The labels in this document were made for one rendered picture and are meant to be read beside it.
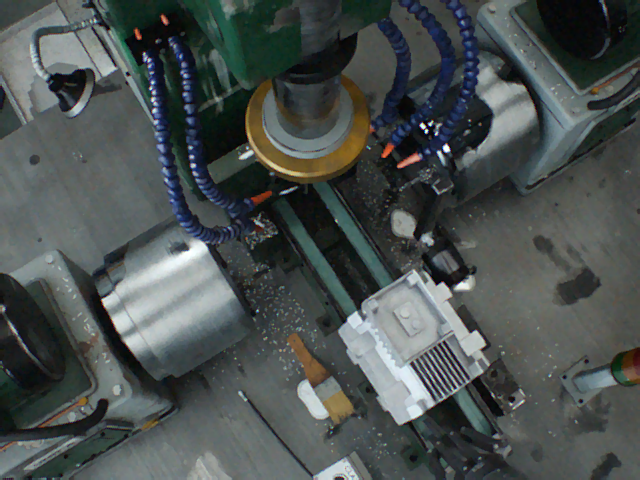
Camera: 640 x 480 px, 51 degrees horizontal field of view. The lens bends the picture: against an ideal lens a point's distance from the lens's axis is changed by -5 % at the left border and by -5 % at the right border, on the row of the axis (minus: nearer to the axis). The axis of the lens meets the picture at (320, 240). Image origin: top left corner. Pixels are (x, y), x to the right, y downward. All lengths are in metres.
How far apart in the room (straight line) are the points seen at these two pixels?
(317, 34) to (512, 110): 0.59
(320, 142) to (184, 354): 0.43
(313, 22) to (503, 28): 0.67
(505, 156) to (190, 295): 0.60
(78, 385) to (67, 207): 0.60
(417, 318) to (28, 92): 1.54
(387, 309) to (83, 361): 0.49
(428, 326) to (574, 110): 0.46
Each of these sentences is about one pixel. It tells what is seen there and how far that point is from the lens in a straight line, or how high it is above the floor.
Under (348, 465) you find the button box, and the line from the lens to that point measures 1.16.
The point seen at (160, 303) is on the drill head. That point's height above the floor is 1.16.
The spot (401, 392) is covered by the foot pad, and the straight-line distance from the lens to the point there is 1.18.
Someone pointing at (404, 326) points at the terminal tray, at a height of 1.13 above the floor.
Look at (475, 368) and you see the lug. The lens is 1.19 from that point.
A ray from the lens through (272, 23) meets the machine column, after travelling 0.70.
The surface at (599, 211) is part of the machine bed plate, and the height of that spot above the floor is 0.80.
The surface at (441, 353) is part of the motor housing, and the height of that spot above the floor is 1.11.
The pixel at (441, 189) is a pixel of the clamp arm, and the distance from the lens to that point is 1.07.
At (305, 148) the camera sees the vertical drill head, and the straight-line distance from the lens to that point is 0.97.
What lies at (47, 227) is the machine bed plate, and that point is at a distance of 1.63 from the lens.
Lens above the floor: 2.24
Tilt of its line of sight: 73 degrees down
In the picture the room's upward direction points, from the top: 1 degrees counter-clockwise
